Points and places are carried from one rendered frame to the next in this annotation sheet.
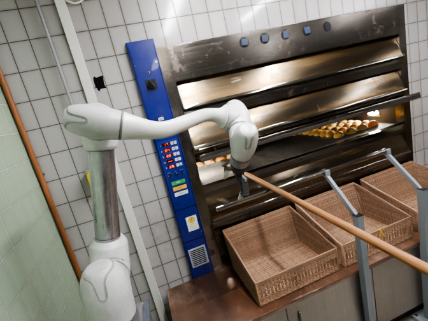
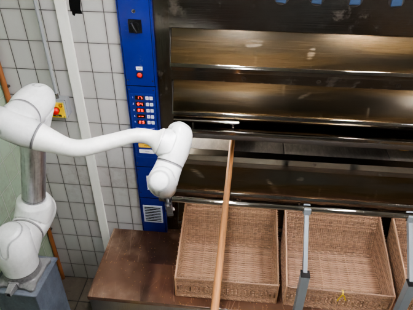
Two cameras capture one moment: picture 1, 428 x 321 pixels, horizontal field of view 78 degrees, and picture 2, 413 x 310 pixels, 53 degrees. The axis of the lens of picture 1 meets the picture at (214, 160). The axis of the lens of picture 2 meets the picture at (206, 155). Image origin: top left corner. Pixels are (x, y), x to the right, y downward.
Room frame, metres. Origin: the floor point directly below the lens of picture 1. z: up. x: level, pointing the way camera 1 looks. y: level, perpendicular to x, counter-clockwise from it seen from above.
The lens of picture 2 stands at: (0.00, -0.69, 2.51)
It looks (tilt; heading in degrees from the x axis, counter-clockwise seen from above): 35 degrees down; 20
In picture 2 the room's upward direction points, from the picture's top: straight up
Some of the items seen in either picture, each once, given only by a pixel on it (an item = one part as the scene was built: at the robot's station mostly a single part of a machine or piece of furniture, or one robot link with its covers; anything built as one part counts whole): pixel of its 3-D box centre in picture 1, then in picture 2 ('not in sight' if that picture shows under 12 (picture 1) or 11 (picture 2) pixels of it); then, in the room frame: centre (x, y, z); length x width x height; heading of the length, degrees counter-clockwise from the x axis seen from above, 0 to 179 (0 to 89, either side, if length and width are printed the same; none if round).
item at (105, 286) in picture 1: (106, 290); (15, 246); (0.86, 0.49, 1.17); 0.18 x 0.16 x 0.22; 15
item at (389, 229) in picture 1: (349, 218); (333, 258); (1.69, -0.84, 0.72); 0.56 x 0.49 x 0.28; 104
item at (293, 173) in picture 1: (316, 172); (332, 185); (1.94, -0.75, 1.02); 1.79 x 0.11 x 0.19; 104
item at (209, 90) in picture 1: (301, 68); (364, 53); (1.94, -0.75, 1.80); 1.79 x 0.11 x 0.19; 104
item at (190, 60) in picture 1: (295, 40); (372, 8); (1.97, -0.75, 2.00); 1.80 x 0.08 x 0.21; 104
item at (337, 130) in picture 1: (334, 127); not in sight; (2.51, -1.21, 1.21); 0.61 x 0.48 x 0.06; 14
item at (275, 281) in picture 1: (276, 248); (228, 249); (1.55, -0.27, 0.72); 0.56 x 0.49 x 0.28; 105
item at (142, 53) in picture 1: (167, 178); (176, 93); (2.59, 0.49, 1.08); 1.93 x 0.16 x 2.15; 14
